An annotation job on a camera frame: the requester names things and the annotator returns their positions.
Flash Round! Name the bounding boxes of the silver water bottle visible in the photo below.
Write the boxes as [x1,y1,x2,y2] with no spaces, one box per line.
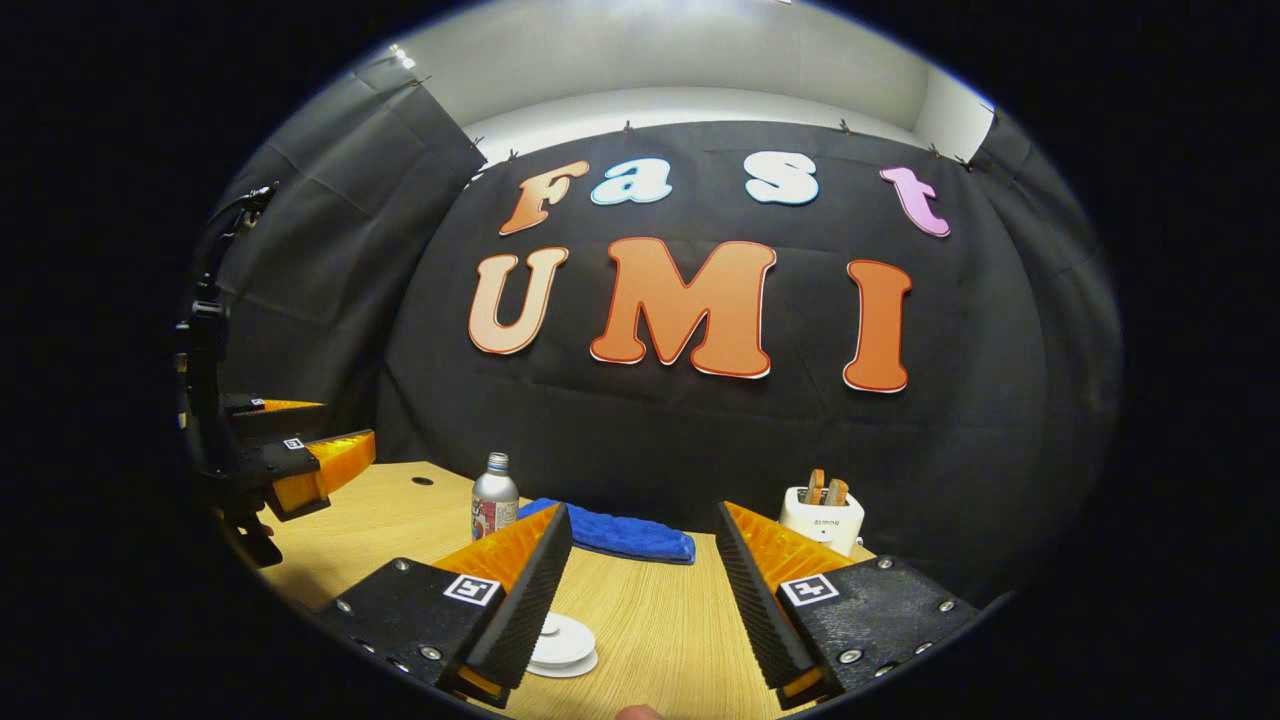
[471,452,521,542]

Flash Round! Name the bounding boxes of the white toaster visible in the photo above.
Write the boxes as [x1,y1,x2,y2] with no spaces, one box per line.
[778,485,867,558]

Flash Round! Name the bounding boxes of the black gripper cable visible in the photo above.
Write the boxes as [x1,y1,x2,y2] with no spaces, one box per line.
[198,183,279,293]

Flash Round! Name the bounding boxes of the white saucer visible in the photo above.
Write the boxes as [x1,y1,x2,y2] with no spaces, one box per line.
[526,655,600,680]

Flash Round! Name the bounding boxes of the white teacup lid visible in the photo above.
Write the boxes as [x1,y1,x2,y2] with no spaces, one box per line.
[533,613,597,664]

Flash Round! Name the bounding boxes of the blue towel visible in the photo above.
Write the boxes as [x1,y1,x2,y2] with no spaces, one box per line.
[518,497,697,566]

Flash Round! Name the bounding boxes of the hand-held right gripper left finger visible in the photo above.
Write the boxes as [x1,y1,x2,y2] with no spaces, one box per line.
[316,502,575,710]

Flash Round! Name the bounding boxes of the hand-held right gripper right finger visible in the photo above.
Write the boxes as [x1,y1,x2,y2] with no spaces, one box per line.
[714,500,983,712]

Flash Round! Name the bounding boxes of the black backdrop cloth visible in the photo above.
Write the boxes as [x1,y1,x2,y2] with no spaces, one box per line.
[190,55,1123,601]

